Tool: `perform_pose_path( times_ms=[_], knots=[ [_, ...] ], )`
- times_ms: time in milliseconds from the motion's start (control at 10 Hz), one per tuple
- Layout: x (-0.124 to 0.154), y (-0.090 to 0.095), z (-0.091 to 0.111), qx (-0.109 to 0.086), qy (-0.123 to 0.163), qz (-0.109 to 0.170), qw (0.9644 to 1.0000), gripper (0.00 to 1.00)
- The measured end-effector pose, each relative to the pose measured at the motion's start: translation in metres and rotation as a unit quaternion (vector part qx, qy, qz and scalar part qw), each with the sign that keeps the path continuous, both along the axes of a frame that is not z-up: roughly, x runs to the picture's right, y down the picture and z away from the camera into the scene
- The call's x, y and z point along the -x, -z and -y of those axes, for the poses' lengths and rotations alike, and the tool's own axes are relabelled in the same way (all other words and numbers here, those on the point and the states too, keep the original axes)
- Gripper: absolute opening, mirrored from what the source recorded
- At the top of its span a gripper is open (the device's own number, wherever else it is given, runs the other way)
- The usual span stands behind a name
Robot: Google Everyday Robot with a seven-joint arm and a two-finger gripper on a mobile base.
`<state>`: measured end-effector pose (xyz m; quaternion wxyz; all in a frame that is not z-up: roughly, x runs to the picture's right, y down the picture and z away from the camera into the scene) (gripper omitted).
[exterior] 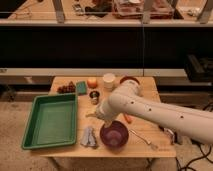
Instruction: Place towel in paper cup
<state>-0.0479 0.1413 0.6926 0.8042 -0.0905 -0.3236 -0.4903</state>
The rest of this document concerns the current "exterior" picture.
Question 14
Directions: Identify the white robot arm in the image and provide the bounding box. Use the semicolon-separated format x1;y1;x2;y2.
88;79;213;145

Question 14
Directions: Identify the small metal cup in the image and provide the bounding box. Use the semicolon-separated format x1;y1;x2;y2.
89;91;100;105

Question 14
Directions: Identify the white paper cup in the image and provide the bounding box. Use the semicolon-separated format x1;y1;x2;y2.
102;73;116;89

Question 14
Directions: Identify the purple bowl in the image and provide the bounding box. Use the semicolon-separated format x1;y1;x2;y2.
100;121;129;149

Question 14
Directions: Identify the green sponge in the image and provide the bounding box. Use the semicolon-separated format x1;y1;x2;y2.
76;81;87;95

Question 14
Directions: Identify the orange fruit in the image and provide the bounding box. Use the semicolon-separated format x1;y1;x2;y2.
87;77;97;89

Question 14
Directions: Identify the orange carrot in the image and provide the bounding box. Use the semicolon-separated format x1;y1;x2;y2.
124;114;132;124

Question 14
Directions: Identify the bunch of dark grapes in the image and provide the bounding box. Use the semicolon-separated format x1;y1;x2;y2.
57;82;76;94

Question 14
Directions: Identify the wooden table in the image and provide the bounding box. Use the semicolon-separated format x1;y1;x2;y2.
30;77;176;158

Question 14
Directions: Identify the green plastic tray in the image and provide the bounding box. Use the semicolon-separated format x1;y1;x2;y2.
22;93;78;150

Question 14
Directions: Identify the red orange bowl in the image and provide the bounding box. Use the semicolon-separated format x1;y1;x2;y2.
120;76;140;85

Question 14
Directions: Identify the black cable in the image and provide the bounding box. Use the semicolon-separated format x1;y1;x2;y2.
175;141;213;171

